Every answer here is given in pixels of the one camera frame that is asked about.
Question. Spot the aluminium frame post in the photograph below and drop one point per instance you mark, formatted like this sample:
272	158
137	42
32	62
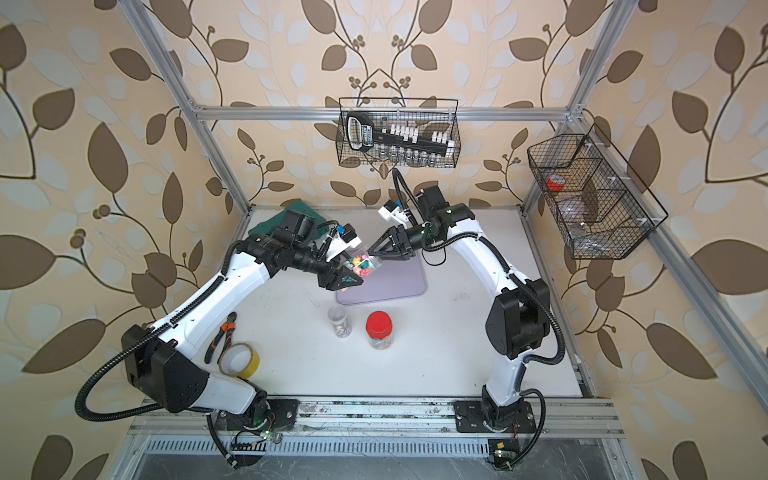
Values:
571	118

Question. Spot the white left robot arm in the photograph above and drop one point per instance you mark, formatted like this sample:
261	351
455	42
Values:
159	359

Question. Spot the lilac plastic tray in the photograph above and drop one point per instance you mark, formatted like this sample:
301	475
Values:
392	281

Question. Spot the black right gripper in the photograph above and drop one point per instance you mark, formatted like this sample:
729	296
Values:
402	251

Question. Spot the yellow tape roll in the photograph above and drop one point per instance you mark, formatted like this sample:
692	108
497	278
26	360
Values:
239	361

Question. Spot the orange black pliers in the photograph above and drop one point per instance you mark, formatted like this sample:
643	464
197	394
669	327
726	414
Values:
223	336

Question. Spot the open clear jar of candies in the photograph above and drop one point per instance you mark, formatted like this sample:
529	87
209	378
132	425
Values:
338	317

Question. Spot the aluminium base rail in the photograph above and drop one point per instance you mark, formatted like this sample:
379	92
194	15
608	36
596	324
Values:
382	427

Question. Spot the black wire basket back wall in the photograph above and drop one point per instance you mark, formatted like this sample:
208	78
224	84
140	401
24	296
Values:
423	110

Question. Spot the clear jar of star candies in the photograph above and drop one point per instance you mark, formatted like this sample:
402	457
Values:
357	259

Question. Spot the red lidded clear jar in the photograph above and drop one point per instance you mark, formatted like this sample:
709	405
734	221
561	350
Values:
379	328

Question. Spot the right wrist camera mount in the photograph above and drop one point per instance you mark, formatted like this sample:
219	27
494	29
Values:
413	207

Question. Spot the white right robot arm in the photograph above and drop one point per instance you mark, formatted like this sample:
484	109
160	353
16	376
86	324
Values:
520	326

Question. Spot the red lidded jar in basket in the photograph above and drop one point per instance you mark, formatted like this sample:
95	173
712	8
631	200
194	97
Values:
555	183

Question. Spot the black socket set holder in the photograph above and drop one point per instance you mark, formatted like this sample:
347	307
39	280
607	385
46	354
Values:
373	132

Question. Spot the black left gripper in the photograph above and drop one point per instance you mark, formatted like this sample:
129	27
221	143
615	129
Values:
331	279

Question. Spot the black wire basket wall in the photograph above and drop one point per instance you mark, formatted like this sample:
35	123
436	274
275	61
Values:
607	207
423	110

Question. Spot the green plastic block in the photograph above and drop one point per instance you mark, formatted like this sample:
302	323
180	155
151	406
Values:
266	226

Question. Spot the black wire basket right wall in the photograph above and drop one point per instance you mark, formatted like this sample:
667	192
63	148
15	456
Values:
607	207

